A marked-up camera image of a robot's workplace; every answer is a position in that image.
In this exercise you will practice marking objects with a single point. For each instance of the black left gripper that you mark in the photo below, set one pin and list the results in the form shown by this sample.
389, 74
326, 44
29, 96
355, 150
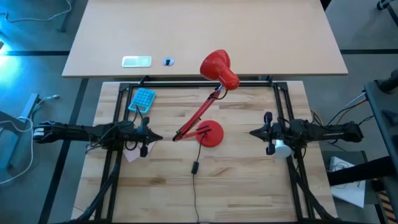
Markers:
138, 135

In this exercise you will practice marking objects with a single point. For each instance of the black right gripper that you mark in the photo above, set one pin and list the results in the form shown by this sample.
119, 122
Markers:
275, 133

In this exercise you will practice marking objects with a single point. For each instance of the white lightbulb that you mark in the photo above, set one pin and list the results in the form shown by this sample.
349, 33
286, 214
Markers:
283, 150

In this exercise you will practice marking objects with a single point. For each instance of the red desk lamp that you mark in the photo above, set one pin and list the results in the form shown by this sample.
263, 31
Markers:
217, 67

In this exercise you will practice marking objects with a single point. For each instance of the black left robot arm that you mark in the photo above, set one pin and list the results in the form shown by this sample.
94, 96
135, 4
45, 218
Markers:
77, 133

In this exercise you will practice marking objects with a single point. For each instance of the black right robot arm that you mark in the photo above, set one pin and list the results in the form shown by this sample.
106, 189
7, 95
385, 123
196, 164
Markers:
323, 131

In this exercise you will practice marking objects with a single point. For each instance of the white paper notes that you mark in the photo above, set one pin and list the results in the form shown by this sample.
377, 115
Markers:
132, 156

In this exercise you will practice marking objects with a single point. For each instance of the blue calculator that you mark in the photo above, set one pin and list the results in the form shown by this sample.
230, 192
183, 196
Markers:
142, 99

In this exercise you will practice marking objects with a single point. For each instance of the white paper sheet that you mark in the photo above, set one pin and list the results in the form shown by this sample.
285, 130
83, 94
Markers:
349, 191

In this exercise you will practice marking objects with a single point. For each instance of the black crossbeam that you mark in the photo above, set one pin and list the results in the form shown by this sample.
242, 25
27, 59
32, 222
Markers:
360, 172

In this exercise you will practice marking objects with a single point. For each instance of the beige desk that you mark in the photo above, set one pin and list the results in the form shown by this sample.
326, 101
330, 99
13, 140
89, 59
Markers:
202, 31

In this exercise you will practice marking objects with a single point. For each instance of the grey table leg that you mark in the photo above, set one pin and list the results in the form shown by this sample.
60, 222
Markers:
21, 121

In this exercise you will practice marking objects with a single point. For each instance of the yellow black striped tape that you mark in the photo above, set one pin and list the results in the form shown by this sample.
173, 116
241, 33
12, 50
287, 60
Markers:
388, 207

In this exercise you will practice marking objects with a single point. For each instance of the black aluminium frame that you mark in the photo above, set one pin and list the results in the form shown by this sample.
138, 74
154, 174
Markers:
186, 84

